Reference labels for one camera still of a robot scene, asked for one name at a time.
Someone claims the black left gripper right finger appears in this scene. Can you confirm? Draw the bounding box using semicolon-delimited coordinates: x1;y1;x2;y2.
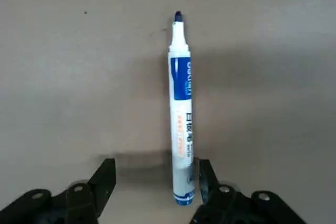
190;158;312;224

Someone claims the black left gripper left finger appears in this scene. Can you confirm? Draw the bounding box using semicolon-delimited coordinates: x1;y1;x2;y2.
0;157;117;224

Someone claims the white blue whiteboard marker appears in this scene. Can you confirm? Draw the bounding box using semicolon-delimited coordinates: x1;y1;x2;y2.
167;9;196;206

